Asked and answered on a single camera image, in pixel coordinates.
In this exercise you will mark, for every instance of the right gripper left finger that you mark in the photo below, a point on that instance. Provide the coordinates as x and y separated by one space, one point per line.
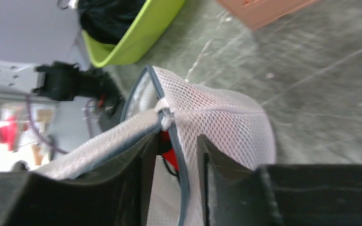
116 193

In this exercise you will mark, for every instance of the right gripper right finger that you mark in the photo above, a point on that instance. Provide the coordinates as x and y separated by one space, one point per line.
278 194

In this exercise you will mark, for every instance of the red bra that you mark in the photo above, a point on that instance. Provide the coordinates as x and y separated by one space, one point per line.
166 150

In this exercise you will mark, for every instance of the white mesh laundry bag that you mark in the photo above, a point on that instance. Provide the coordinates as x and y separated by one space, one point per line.
161 100

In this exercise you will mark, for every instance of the black bra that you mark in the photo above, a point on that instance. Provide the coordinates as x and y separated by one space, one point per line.
107 21

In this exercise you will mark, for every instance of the orange plastic organizer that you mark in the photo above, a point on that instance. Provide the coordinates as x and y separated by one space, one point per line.
256 14

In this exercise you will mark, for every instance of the green plastic basin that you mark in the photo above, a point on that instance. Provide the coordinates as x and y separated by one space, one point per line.
150 23

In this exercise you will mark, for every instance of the black mounting rail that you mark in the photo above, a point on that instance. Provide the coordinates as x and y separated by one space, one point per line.
63 82

